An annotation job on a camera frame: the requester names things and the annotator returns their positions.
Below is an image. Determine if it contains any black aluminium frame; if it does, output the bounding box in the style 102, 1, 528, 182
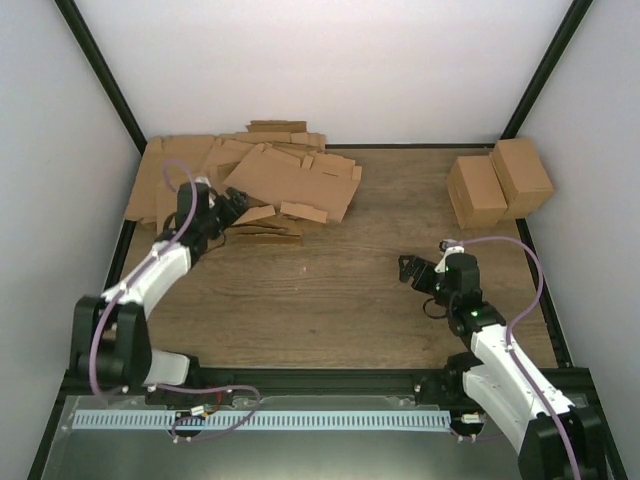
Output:
29, 1, 606, 479

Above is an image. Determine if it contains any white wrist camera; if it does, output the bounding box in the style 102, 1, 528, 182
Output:
195, 176, 218, 208
434, 239, 465, 273

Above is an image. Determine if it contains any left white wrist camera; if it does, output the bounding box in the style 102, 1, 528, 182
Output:
195, 176, 218, 208

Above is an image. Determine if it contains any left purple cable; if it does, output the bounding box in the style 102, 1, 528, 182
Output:
89, 158, 262, 444

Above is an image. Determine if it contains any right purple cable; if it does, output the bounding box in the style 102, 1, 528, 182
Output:
457, 236, 584, 480

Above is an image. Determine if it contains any light blue slotted cable duct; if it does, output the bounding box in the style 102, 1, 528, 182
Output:
71, 410, 451, 432

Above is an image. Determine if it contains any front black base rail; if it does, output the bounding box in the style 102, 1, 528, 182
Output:
64, 367, 591, 401

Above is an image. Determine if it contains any cardboard box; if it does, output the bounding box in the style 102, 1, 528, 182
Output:
447, 155, 507, 229
223, 150, 359, 222
490, 138, 554, 220

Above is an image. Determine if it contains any stack of flat cardboard blanks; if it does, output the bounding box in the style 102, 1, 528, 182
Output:
123, 118, 329, 246

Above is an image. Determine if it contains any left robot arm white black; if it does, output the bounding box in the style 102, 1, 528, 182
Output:
69, 182, 249, 404

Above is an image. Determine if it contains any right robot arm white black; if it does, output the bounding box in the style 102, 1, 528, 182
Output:
398, 247, 608, 479

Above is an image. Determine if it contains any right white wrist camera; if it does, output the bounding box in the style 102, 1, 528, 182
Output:
434, 239, 465, 273

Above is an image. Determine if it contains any purple cable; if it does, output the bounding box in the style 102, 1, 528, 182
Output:
89, 158, 262, 444
457, 236, 584, 480

